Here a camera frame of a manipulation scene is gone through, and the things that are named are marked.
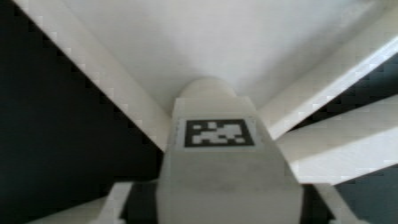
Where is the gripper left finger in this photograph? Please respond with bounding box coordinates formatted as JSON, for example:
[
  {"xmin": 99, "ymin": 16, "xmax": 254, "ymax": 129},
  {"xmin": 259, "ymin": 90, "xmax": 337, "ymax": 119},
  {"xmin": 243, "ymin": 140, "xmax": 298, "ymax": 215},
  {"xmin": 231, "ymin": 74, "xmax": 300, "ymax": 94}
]
[{"xmin": 87, "ymin": 181, "xmax": 160, "ymax": 224}]

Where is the white U-shaped obstacle fence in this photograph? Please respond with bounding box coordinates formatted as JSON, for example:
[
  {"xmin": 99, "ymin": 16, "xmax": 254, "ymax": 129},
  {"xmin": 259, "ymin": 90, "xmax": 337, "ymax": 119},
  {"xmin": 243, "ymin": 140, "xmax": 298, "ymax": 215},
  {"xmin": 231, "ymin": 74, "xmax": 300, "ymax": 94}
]
[{"xmin": 23, "ymin": 96, "xmax": 398, "ymax": 224}]

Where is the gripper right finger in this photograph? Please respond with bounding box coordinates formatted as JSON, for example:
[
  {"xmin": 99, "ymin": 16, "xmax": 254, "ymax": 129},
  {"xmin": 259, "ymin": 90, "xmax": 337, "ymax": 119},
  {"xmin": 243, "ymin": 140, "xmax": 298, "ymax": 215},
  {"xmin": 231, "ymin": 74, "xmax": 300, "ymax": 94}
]
[{"xmin": 300, "ymin": 183, "xmax": 371, "ymax": 224}]

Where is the white square table top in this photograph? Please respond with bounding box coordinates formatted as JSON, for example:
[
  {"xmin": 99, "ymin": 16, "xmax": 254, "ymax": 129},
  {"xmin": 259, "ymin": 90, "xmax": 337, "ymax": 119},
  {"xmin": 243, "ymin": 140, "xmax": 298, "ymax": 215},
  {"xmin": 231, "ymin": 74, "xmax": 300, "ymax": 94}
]
[{"xmin": 12, "ymin": 0, "xmax": 398, "ymax": 145}]

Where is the white table leg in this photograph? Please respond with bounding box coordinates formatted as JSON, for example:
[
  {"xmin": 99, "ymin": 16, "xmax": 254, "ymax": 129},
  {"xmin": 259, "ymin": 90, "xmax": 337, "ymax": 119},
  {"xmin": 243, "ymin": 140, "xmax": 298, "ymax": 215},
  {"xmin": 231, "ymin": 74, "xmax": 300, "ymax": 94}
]
[{"xmin": 156, "ymin": 78, "xmax": 304, "ymax": 224}]

